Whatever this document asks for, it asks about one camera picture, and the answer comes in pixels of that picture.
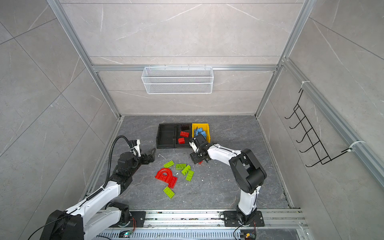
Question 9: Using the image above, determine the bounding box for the blue lego brick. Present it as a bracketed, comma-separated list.
[195, 128, 204, 135]
[201, 131, 207, 139]

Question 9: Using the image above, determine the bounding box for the white wire mesh basket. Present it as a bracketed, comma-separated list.
[142, 67, 214, 94]

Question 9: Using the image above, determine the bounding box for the green lego brick tilted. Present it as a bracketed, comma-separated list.
[182, 165, 191, 176]

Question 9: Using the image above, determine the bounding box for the blue lego brick top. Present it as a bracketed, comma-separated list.
[195, 128, 204, 135]

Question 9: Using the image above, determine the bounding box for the green lego brick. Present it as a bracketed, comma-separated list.
[163, 187, 175, 199]
[182, 165, 191, 176]
[186, 171, 195, 182]
[164, 161, 175, 168]
[175, 164, 187, 170]

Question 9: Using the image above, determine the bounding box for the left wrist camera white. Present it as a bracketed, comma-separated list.
[132, 140, 141, 157]

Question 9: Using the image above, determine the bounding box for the green lego brick front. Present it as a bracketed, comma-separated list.
[163, 187, 175, 199]

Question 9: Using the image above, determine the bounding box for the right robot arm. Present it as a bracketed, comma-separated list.
[189, 135, 267, 226]

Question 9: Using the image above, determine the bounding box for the red lego brick large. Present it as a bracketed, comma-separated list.
[180, 131, 190, 138]

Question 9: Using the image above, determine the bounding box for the aluminium rail front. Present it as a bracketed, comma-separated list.
[96, 209, 313, 240]

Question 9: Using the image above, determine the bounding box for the white cable tie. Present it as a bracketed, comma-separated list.
[347, 140, 366, 151]

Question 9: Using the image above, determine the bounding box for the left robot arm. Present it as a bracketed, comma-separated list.
[37, 136, 156, 240]

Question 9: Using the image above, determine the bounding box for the black divided tray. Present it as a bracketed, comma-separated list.
[156, 123, 192, 149]

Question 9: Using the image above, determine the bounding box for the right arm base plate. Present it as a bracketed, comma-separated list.
[219, 211, 265, 227]

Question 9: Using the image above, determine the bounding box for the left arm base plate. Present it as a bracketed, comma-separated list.
[117, 211, 146, 228]

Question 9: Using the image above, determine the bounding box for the black wire hook rack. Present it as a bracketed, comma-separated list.
[284, 89, 353, 168]

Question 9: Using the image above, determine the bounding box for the yellow plastic bin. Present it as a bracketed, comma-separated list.
[192, 123, 211, 143]

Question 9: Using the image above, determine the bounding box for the red arch lego piece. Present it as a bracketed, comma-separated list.
[155, 168, 173, 184]

